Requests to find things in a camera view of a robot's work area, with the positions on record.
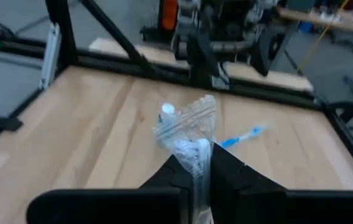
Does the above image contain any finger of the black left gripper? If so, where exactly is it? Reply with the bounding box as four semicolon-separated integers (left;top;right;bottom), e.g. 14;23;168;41
252;22;297;77
188;33;224;88

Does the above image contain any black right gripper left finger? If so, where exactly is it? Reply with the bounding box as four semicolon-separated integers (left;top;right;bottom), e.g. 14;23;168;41
26;154;194;224

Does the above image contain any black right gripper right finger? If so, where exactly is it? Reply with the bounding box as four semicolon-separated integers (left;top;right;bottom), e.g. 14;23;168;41
210;142;353;224

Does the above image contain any blue mouthwash bottle white cap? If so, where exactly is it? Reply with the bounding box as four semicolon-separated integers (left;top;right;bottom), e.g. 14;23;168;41
159;103;177;124

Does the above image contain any blue white toothbrush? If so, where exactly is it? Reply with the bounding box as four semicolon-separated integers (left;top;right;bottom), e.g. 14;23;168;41
219;124;267;149

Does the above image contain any wooden office desk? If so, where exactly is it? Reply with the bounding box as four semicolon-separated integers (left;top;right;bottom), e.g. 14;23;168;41
275;6;353;35

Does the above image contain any orange plastic object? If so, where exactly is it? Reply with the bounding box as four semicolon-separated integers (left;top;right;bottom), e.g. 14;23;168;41
162;0;179;30

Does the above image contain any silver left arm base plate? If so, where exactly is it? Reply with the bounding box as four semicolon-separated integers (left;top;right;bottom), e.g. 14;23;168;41
211;74;231;91

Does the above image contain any yellow hanging cable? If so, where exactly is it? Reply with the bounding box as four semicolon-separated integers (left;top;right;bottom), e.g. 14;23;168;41
296;0;350;74

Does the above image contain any black aluminium table frame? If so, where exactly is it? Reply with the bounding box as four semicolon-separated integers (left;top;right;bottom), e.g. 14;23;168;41
0;0;353;187

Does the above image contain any silver aluminium bracket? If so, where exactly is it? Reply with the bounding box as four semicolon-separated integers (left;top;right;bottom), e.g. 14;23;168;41
39;23;62;90

